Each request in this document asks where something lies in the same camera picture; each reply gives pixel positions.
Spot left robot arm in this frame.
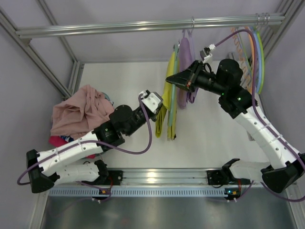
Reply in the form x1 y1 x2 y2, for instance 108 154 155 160
26 105 160 193

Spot orange clothes hanger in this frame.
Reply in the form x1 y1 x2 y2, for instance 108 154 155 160
232 32 254 93

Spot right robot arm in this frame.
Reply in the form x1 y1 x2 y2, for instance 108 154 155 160
166 59 305 193

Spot blue white patterned cloth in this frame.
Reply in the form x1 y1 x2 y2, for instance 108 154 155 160
60 135 74 143

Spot aluminium hanging rail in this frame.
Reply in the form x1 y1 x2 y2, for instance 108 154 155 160
16 13 285 39

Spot pink cloth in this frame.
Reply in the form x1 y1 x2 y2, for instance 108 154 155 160
51 84 114 140

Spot yellow trousers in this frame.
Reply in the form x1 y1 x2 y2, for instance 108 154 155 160
155 52 176 140

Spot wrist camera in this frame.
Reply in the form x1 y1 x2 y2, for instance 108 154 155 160
200 44 216 64
139 90 163 115

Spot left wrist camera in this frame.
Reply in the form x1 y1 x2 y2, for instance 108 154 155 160
139 90 163 115

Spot magenta cloth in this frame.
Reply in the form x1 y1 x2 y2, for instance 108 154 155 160
49 136 67 147

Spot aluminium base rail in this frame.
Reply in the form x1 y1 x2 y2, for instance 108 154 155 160
39 167 294 189

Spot purple trousers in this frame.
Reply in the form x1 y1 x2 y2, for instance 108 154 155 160
177 29 201 109

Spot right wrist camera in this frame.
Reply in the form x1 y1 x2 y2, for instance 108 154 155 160
200 44 216 64

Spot slotted cable duct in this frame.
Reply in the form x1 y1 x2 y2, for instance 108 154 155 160
49 187 239 197

